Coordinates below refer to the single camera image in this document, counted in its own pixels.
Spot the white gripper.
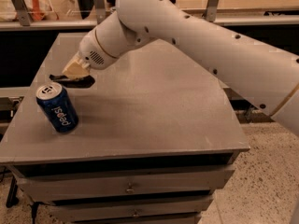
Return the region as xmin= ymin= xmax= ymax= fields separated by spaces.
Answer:
xmin=63 ymin=28 xmax=118 ymax=79

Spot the black rxbar chocolate bar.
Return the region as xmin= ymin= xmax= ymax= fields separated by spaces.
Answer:
xmin=49 ymin=75 xmax=95 ymax=89

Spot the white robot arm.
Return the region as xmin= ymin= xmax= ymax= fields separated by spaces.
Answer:
xmin=63 ymin=0 xmax=299 ymax=135

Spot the blue pepsi can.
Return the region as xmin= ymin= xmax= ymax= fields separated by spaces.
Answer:
xmin=36 ymin=82 xmax=78 ymax=133

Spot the plastic bag with orange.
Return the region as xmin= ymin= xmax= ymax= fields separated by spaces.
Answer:
xmin=0 ymin=0 xmax=59 ymax=22

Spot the grey drawer cabinet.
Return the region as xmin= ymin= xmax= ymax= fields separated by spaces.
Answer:
xmin=0 ymin=41 xmax=249 ymax=224

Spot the top drawer with knob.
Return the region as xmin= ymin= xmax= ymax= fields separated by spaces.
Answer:
xmin=17 ymin=165 xmax=235 ymax=203

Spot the drawer with knob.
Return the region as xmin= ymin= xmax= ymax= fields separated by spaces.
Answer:
xmin=17 ymin=165 xmax=235 ymax=203
xmin=50 ymin=195 xmax=213 ymax=222

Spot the grey metal shelf bracket middle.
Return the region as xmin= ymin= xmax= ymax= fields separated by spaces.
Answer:
xmin=93 ymin=0 xmax=106 ymax=24

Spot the grey metal shelf bracket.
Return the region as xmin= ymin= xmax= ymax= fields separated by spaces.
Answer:
xmin=204 ymin=0 xmax=220 ymax=22
xmin=11 ymin=0 xmax=32 ymax=26
xmin=93 ymin=0 xmax=106 ymax=24

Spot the grey metal shelf bracket left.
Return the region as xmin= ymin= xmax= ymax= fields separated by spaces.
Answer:
xmin=11 ymin=0 xmax=32 ymax=26

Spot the grey metal shelf bracket right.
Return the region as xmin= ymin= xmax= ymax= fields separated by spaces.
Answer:
xmin=204 ymin=0 xmax=220 ymax=22

